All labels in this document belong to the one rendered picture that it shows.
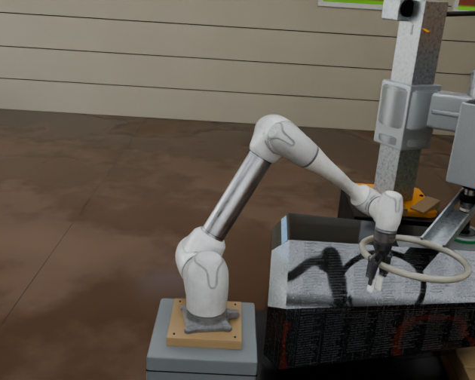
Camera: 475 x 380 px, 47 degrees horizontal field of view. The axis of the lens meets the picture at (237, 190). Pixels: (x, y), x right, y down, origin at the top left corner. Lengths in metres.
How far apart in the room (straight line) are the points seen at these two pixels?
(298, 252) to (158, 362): 1.03
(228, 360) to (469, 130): 1.66
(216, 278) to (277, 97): 7.02
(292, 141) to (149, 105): 7.12
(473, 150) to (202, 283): 1.58
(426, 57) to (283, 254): 1.56
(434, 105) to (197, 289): 2.11
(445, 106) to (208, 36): 5.69
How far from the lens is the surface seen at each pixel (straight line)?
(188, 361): 2.05
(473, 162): 2.96
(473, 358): 3.35
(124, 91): 9.03
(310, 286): 2.73
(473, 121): 2.93
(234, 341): 2.08
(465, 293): 2.94
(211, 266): 2.01
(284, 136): 1.96
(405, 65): 3.59
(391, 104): 3.57
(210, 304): 2.05
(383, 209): 2.28
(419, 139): 3.65
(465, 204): 3.09
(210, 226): 2.18
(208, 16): 8.73
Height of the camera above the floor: 2.05
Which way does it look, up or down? 20 degrees down
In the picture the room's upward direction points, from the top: 4 degrees clockwise
